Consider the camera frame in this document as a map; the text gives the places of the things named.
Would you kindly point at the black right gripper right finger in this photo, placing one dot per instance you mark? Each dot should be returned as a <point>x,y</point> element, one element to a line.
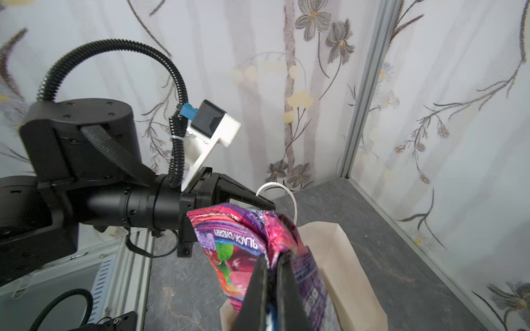
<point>290,313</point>

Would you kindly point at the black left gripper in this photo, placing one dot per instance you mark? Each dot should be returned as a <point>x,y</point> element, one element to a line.
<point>209,188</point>

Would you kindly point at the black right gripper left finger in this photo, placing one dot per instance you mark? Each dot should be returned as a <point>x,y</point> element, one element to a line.
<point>253,313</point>

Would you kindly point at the purple Fox's candy bag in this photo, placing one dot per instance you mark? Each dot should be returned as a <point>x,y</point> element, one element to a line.
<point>233,238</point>

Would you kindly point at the floral white paper bag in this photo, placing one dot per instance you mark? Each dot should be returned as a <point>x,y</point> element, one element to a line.
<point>351,293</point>

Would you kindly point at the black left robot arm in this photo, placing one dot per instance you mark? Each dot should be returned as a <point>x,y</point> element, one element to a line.
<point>88,170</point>

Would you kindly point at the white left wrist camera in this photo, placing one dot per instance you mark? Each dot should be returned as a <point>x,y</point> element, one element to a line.
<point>208,126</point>

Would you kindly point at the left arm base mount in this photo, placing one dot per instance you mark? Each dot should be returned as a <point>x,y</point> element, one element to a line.
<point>124,322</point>

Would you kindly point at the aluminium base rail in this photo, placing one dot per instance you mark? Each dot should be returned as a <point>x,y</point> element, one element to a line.
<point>117,278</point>

